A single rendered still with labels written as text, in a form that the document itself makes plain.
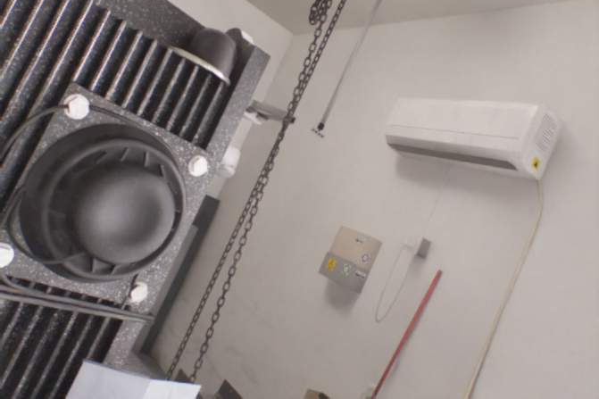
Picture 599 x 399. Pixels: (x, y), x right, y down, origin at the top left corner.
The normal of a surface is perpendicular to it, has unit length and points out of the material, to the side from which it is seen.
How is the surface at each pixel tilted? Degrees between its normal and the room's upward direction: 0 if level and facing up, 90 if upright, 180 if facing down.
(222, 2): 90
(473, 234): 90
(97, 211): 90
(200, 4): 90
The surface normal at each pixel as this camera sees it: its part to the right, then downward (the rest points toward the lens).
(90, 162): 0.62, 0.20
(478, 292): -0.74, -0.40
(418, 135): -0.83, -0.09
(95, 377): 0.43, 0.10
